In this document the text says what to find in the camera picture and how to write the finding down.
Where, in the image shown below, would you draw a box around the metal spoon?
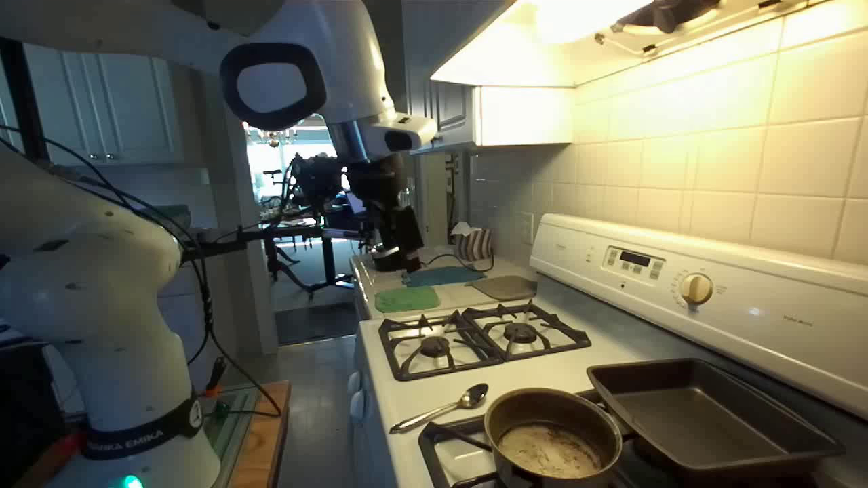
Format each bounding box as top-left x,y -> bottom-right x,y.
388,380 -> 491,437

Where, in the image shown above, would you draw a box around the black camera stand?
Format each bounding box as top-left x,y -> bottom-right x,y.
180,152 -> 376,296

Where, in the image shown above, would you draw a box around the wooden base board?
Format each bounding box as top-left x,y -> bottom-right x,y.
225,376 -> 293,488

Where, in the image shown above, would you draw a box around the white striped container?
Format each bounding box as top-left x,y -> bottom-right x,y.
449,219 -> 496,266

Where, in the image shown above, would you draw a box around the white panelled background cabinets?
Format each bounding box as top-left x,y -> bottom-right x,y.
23,40 -> 184,167

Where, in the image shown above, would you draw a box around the dark rectangular baking pan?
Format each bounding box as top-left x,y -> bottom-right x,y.
585,354 -> 849,486

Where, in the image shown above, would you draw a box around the green cloth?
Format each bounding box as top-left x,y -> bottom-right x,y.
372,283 -> 443,318

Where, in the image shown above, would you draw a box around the range hood with light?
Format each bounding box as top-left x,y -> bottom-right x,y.
429,0 -> 868,90

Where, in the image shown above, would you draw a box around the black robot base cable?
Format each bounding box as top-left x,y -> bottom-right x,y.
0,118 -> 287,421

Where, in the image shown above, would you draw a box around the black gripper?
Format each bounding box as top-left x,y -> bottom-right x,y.
344,155 -> 426,264

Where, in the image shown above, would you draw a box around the kitchen wall cabinet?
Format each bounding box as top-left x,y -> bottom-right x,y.
396,0 -> 579,152

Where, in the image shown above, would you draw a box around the grey square pot holder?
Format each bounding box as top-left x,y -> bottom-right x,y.
468,274 -> 541,303

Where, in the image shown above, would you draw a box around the dark floor mat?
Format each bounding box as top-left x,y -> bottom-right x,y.
271,297 -> 365,346

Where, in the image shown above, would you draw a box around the metal saucepan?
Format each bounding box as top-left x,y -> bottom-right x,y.
484,388 -> 628,488

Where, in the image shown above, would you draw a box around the blue cloth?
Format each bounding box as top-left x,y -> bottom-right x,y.
401,264 -> 487,291

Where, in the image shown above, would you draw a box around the white gas stove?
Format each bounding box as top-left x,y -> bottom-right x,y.
349,212 -> 868,488

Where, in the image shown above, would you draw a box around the beige round stove knob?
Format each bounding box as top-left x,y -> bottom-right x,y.
678,272 -> 717,308

